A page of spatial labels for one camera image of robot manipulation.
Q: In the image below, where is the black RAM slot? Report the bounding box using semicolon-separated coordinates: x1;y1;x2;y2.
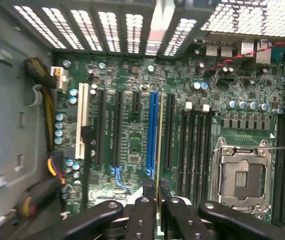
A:
178;108;189;201
187;109;198;205
203;110;214;203
274;115;285;223
196;109;206;206

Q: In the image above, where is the blue plastic slot latch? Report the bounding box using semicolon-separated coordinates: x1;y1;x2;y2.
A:
109;165;128;194

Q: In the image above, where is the metal CPU socket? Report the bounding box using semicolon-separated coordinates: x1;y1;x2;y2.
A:
210;136;275;215

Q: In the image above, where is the green motherboard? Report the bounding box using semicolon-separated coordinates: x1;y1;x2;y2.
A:
53;52;285;227

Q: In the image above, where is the blue expansion slot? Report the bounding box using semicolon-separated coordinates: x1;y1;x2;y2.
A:
144;91;160;176

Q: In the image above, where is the long black expansion slot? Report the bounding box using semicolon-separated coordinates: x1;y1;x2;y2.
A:
95;89;106;166
111;90;123;168
163;93;176;170

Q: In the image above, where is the white PCI expansion slot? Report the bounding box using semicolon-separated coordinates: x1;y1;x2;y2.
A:
74;82;90;160

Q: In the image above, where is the short black expansion slot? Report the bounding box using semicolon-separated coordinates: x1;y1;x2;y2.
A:
132;91;142;114

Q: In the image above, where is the white power connector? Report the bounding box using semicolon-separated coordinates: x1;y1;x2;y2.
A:
49;65;70;94

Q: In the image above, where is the grey metal PC case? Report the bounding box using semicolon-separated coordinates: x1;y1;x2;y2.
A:
0;0;285;240

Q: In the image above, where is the silver rear port block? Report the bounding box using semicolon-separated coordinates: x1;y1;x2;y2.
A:
204;39;273;65

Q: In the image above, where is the sleeved multicolour cable bundle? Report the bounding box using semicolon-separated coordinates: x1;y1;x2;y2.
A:
14;150;69;219

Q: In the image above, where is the yellow and black cable bundle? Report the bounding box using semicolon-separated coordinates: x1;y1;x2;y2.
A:
24;57;59;153

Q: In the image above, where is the white plastic cable clip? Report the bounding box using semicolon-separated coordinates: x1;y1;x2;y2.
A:
29;84;44;108

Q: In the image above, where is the red and black twisted wire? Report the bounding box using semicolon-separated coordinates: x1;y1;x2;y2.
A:
209;41;285;73

